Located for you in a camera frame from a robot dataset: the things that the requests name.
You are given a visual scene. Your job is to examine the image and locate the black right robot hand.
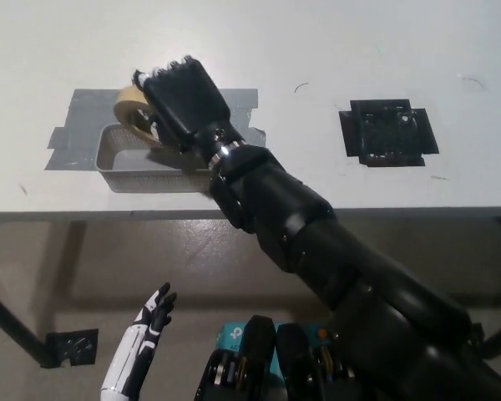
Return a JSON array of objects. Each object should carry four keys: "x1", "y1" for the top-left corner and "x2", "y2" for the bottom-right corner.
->
[{"x1": 130, "y1": 53, "x2": 245, "y2": 163}]

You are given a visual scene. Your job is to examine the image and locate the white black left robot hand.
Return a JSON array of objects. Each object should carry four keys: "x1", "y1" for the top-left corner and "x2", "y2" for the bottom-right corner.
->
[{"x1": 100, "y1": 282, "x2": 179, "y2": 398}]

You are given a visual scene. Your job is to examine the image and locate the beige masking tape roll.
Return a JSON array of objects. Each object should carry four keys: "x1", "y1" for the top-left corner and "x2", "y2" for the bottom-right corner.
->
[{"x1": 113, "y1": 85, "x2": 164, "y2": 148}]

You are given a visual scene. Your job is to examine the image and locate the small grey mesh container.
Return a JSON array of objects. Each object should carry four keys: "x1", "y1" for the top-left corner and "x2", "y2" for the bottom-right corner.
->
[{"x1": 94, "y1": 124, "x2": 212, "y2": 195}]

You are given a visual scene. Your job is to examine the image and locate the black robot torso blocks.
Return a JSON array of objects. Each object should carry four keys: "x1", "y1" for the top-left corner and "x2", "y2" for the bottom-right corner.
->
[{"x1": 195, "y1": 315, "x2": 360, "y2": 401}]

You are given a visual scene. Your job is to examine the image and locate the teal cardboard box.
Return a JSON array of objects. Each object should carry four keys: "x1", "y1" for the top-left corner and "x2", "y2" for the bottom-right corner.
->
[{"x1": 215, "y1": 319, "x2": 333, "y2": 401}]

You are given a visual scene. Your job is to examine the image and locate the black table leg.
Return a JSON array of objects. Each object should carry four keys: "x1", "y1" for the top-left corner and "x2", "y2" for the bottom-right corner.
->
[{"x1": 0, "y1": 283, "x2": 48, "y2": 368}]

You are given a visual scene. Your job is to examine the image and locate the grey duct tape patch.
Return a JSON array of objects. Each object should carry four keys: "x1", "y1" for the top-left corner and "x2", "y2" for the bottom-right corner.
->
[{"x1": 44, "y1": 88, "x2": 269, "y2": 173}]

